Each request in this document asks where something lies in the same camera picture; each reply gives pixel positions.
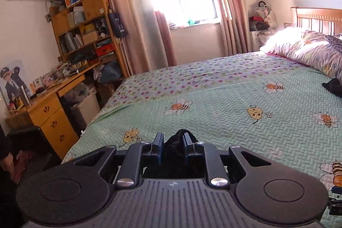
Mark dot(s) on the dark hanging bag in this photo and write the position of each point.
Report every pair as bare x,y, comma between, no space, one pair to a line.
117,25

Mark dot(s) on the blue cloth bundle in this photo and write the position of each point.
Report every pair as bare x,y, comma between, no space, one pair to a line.
109,73

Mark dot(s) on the black cloth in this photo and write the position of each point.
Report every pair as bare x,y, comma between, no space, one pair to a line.
334,87

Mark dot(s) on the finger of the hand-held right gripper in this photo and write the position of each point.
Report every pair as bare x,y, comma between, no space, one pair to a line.
335,206

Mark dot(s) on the red box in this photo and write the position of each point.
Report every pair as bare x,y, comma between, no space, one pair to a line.
104,50

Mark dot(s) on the black pants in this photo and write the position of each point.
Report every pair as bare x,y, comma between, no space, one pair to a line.
173,145

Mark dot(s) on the white storage box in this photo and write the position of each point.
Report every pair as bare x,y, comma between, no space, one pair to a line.
85,111

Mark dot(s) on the pink curtain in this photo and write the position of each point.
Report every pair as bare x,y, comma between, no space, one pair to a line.
133,17
229,3

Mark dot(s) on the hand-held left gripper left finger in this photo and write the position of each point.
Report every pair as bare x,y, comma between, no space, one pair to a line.
160,149

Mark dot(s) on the green bee quilt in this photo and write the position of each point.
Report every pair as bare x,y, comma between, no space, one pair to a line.
227,110

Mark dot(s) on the floral pillow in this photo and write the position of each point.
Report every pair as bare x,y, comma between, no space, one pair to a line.
302,49

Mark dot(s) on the white gift bag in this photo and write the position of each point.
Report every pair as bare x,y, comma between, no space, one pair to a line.
265,15

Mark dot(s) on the dark patterned pillow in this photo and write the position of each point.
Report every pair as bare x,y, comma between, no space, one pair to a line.
335,42

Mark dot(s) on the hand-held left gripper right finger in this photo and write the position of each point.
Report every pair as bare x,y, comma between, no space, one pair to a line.
186,149

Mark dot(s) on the wooden desk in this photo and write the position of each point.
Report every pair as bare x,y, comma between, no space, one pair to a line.
48,115

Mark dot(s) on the red patterned cloth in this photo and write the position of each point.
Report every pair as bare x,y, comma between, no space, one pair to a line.
22,166

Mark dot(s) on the wooden bookshelf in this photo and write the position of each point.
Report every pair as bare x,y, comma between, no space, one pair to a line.
92,7

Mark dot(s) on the cardboard box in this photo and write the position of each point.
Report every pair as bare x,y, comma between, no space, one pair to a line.
90,37

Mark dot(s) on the wooden headboard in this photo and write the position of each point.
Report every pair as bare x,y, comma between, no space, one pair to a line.
318,17

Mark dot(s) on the grey plastic bag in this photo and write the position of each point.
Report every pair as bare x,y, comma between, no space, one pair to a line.
76,93

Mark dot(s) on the wall poster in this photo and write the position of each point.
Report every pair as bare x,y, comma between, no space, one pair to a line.
13,83

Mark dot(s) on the white nightstand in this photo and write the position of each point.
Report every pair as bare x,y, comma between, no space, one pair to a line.
257,41

